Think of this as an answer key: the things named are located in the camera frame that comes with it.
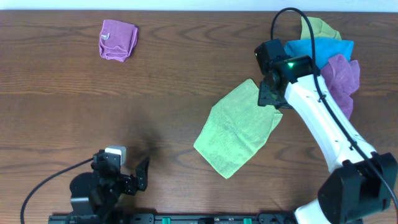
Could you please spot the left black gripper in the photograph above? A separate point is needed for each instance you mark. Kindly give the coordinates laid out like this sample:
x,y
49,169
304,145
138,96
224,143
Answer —
x,y
133,183

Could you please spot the blue cloth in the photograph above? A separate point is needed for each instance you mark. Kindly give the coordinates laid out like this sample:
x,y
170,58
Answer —
x,y
325,48

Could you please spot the purple crumpled cloth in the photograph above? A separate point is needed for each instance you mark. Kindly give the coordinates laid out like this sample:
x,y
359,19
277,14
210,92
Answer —
x,y
342,80

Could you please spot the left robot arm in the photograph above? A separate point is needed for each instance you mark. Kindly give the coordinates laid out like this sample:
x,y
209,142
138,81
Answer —
x,y
95,194

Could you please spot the light green cloth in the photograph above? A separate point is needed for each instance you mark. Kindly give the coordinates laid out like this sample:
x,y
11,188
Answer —
x,y
236,129

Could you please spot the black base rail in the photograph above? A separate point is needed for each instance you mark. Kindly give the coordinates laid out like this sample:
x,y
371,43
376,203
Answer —
x,y
148,218

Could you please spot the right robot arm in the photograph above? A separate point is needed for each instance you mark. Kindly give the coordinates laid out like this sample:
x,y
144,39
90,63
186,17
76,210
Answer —
x,y
361,181

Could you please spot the folded purple cloth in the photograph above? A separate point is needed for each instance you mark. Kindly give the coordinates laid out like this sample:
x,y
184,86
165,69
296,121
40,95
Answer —
x,y
117,40

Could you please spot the olive green cloth at back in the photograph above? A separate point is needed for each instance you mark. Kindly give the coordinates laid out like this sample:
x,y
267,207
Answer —
x,y
320,29

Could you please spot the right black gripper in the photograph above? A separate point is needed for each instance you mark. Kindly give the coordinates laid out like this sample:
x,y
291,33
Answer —
x,y
263,99

